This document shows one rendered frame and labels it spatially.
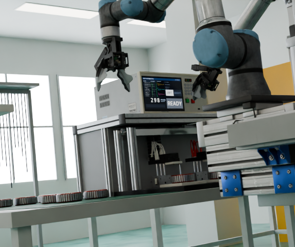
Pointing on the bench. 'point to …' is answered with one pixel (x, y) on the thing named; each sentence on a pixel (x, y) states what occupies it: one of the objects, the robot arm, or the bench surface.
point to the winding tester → (110, 105)
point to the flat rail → (165, 131)
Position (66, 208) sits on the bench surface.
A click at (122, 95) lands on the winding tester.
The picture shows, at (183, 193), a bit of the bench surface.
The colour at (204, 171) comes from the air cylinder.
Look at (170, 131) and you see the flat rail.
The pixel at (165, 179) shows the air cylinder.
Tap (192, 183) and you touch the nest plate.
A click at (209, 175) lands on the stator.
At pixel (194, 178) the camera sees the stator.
